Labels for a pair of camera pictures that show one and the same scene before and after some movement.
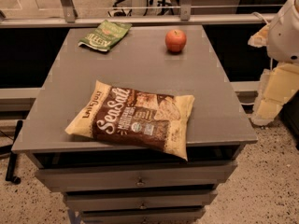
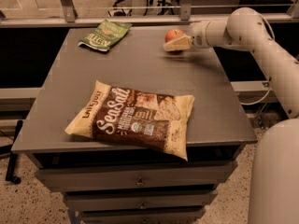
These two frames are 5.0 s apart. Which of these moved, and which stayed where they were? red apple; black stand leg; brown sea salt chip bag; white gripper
Moved: white gripper
Stayed: red apple; brown sea salt chip bag; black stand leg
